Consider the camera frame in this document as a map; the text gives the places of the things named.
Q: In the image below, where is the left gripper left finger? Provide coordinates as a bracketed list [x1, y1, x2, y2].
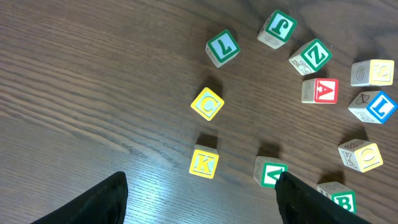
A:
[32, 171, 128, 224]

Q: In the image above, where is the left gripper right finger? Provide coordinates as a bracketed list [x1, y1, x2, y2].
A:
[275, 171, 370, 224]

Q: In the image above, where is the green B block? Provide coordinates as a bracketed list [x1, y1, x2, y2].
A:
[316, 182, 357, 214]

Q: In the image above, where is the green V block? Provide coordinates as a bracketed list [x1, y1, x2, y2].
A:
[253, 156, 289, 189]

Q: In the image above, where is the yellow block centre left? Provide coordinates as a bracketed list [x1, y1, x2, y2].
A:
[338, 139, 383, 172]

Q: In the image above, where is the yellow K block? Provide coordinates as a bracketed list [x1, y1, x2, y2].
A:
[189, 144, 219, 179]

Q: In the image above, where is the red A block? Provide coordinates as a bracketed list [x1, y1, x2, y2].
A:
[301, 78, 339, 104]

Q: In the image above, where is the blue L block left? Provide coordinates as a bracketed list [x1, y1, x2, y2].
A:
[348, 91, 397, 124]

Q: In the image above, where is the green Z block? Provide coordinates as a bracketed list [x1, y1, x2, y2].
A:
[289, 39, 332, 76]

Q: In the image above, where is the yellow block top middle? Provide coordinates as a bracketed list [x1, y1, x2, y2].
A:
[351, 59, 395, 86]

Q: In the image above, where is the green L block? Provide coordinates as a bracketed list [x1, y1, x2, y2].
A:
[205, 29, 241, 68]

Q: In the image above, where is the green J block far left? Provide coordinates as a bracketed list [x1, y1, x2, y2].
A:
[257, 10, 297, 49]

